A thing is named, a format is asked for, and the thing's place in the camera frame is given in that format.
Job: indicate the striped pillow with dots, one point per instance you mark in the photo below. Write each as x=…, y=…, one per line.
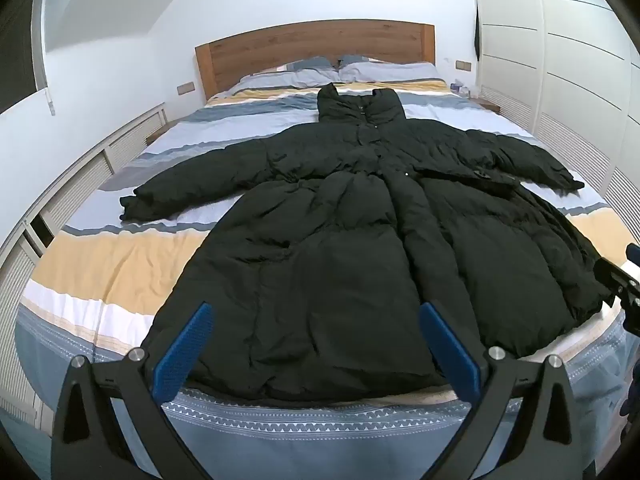
x=390, y=70
x=300, y=74

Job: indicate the white slatted radiator cabinet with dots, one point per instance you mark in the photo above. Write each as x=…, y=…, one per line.
x=75, y=180

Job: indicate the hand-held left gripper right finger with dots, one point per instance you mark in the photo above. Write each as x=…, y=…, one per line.
x=450, y=355

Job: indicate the wooden headboard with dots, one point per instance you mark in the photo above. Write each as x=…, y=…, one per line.
x=300, y=42

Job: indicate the wall switch panel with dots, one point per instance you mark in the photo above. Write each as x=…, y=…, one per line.
x=186, y=88
x=463, y=65

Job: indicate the black puffer coat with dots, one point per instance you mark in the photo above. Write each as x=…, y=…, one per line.
x=325, y=260

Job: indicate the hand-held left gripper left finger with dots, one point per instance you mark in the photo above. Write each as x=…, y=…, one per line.
x=182, y=355

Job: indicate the white wardrobe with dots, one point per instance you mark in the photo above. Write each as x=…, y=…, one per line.
x=575, y=60

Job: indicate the striped bed duvet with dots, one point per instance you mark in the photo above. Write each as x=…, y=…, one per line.
x=100, y=260

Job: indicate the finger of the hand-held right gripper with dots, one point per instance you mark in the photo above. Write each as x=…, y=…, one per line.
x=617, y=277

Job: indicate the wooden nightstand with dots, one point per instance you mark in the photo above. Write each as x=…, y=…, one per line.
x=490, y=105

